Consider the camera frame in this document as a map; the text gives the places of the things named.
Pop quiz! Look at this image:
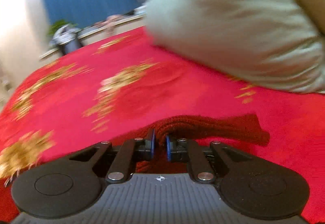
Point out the green potted plant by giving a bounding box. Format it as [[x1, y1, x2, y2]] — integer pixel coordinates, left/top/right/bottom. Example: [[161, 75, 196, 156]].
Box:
[[47, 19, 77, 37]]

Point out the red floral bed blanket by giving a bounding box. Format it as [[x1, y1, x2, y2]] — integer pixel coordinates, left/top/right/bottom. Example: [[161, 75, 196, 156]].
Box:
[[1, 28, 324, 223]]

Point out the pink cloth on sill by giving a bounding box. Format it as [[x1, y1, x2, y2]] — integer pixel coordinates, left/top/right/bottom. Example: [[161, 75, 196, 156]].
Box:
[[95, 15, 124, 37]]

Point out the dark red knitted sweater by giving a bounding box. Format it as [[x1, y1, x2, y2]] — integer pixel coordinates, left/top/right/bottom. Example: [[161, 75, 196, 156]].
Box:
[[111, 113, 271, 173]]

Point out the light green pillow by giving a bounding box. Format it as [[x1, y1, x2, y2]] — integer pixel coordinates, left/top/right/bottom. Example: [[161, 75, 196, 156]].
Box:
[[145, 0, 324, 94]]

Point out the pile of clothes on chair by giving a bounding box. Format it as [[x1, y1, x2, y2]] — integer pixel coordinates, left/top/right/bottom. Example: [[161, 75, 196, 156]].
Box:
[[50, 23, 83, 55]]

